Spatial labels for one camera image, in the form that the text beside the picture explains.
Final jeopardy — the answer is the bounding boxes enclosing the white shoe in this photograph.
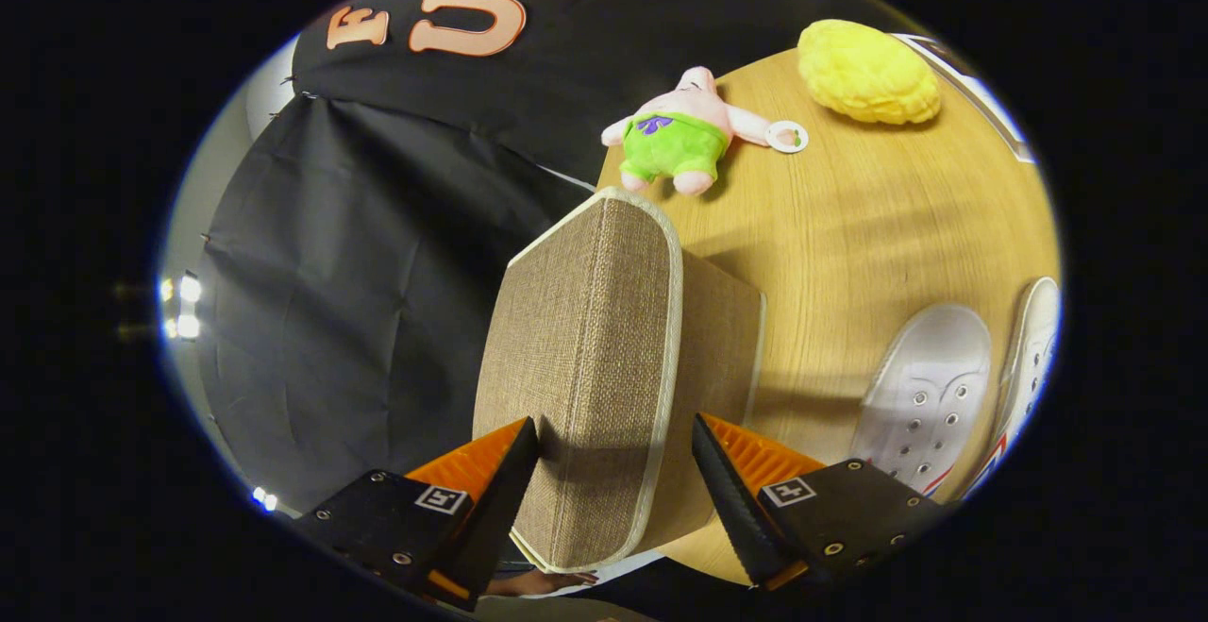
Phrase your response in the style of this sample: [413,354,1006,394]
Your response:
[849,303,994,496]
[963,276,1063,500]

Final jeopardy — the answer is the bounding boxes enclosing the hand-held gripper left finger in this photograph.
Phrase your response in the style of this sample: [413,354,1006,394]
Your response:
[293,417,541,612]

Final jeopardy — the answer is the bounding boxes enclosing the pink plush toy green shorts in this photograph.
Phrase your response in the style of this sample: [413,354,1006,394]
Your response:
[601,65,810,196]

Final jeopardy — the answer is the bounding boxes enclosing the yellow plush toy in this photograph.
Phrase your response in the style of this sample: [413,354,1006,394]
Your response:
[797,18,942,126]

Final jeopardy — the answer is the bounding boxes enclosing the white cover book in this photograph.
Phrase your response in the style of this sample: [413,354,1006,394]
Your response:
[892,32,1037,165]

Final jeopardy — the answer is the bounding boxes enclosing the beige fabric storage box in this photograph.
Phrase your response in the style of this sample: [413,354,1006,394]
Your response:
[472,186,767,574]

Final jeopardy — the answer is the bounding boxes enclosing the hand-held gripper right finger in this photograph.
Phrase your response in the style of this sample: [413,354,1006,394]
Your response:
[692,412,954,592]

